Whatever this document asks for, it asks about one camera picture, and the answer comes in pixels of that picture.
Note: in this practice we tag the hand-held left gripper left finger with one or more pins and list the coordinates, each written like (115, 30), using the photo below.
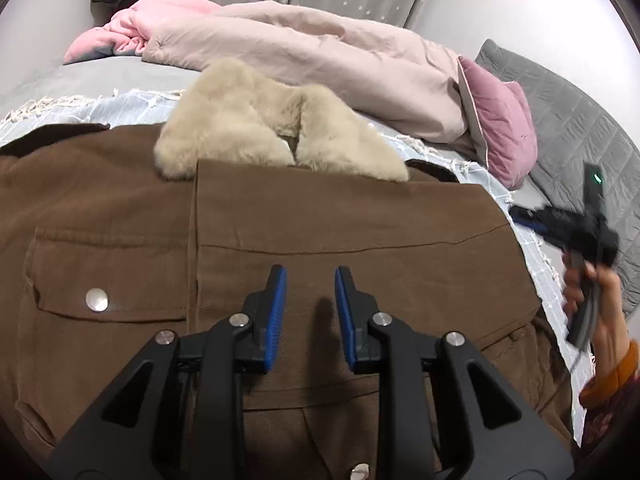
(275, 310)

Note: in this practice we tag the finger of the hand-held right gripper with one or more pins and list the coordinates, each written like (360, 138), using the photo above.
(532, 221)

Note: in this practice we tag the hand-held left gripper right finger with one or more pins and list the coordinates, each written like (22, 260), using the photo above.
(345, 310)

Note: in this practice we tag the brown coat with fur collar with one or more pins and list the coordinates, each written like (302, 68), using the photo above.
(125, 210)

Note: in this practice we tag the person's right hand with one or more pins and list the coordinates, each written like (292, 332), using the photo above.
(610, 320)

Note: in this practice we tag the grey quilted pillow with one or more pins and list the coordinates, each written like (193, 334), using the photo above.
(565, 125)

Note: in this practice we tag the pink velvet pillow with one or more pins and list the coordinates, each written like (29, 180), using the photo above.
(500, 125)

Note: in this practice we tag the pale beige duvet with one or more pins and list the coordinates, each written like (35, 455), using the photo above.
(325, 60)

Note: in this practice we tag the grey white checked blanket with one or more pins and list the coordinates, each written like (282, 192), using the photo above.
(125, 107)

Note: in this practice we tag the pink duvet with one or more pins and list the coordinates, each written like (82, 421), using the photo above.
(150, 25)

